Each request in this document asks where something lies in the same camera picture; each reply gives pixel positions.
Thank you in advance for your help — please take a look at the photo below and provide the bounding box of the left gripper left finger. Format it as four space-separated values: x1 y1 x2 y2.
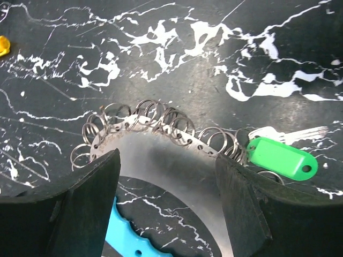
1 149 121 256

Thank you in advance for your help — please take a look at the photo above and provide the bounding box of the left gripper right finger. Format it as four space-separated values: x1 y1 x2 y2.
215 156 342 256

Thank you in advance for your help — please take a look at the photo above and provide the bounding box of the blue organizer handle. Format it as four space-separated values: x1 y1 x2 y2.
105 197 173 257

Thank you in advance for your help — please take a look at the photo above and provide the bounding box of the metal key organizer with rings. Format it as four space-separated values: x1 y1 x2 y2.
70 99 285 257

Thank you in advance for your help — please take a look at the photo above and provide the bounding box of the green tagged key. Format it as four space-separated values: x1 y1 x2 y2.
247 126 329 182

